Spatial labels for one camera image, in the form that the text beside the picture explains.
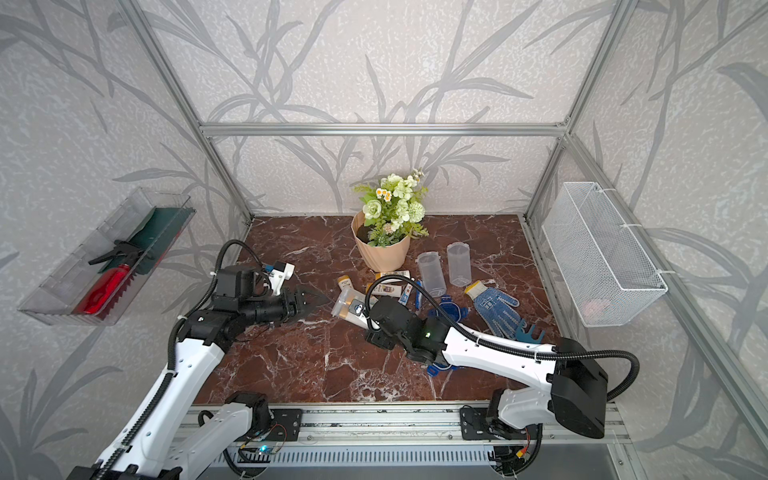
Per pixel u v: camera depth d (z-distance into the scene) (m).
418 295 0.97
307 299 0.66
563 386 0.40
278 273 0.69
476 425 0.74
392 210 0.85
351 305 0.64
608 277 0.60
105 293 0.58
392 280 1.02
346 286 0.99
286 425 0.73
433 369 0.83
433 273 0.99
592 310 0.72
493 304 0.96
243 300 0.58
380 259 0.94
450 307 0.95
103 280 0.60
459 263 1.04
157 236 0.67
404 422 0.75
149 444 0.39
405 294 0.98
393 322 0.56
